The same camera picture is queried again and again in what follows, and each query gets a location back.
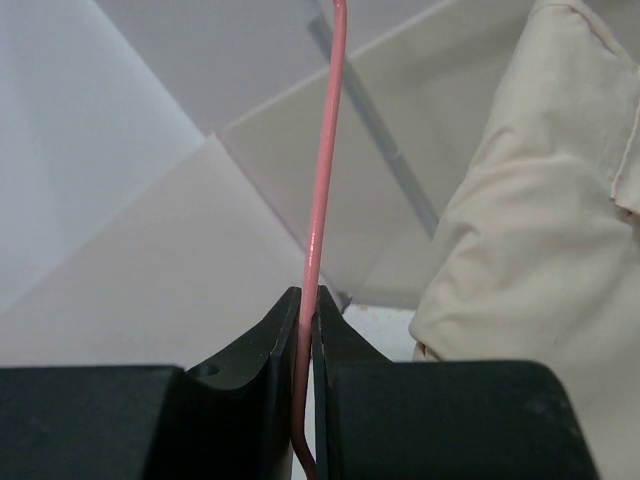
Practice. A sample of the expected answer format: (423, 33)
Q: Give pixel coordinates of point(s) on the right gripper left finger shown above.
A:
(226, 418)

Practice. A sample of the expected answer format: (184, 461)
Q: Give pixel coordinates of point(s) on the pink wire hanger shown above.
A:
(316, 237)

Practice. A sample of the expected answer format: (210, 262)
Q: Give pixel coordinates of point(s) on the beige trousers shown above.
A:
(536, 256)

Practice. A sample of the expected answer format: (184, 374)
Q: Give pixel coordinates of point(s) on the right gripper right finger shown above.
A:
(380, 419)

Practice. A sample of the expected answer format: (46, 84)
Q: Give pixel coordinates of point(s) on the left white rack stand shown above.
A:
(346, 77)

